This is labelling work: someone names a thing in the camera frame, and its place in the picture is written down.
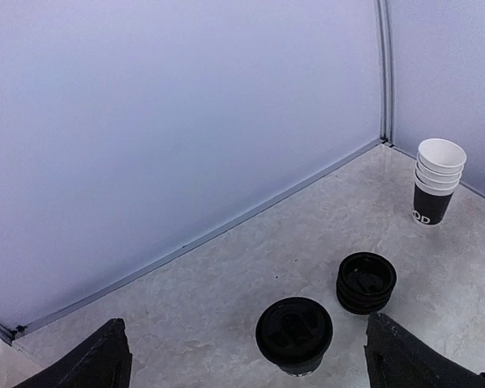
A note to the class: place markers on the stack of paper cups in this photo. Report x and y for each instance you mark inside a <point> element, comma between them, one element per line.
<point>438,170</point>

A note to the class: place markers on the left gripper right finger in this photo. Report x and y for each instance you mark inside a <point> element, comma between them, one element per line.
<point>397,358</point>

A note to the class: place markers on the right corner metal post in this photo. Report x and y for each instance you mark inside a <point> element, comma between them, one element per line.
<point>384,34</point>

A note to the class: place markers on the stack of black lids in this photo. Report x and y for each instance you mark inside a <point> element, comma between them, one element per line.
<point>365,282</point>

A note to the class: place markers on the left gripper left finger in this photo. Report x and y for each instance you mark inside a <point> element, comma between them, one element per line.
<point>103,359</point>

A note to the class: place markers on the black lid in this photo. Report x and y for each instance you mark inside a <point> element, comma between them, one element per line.
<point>294,330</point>

